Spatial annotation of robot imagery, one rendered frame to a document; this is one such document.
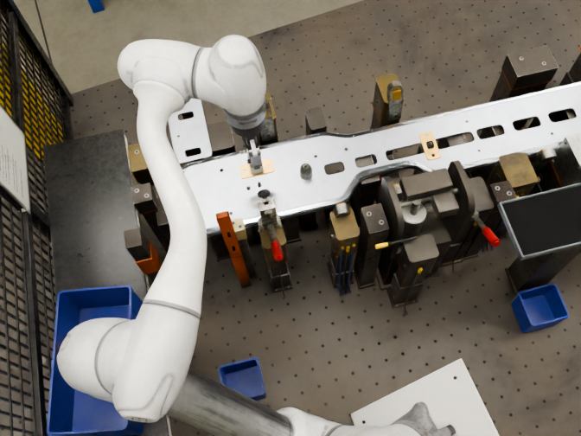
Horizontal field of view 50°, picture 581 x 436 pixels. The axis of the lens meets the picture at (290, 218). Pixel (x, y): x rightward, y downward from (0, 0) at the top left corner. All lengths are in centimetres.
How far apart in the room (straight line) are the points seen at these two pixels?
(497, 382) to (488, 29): 122
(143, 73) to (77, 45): 218
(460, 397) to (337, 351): 43
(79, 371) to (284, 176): 77
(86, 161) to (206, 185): 33
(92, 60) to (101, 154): 162
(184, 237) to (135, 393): 27
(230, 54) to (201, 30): 213
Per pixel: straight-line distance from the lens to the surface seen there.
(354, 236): 150
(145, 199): 159
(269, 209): 138
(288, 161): 167
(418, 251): 150
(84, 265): 162
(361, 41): 229
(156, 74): 123
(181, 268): 107
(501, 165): 164
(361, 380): 179
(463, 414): 152
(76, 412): 153
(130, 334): 107
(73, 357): 117
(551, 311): 194
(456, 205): 147
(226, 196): 164
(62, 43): 346
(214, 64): 119
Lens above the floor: 246
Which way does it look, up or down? 66 degrees down
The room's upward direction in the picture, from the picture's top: 6 degrees counter-clockwise
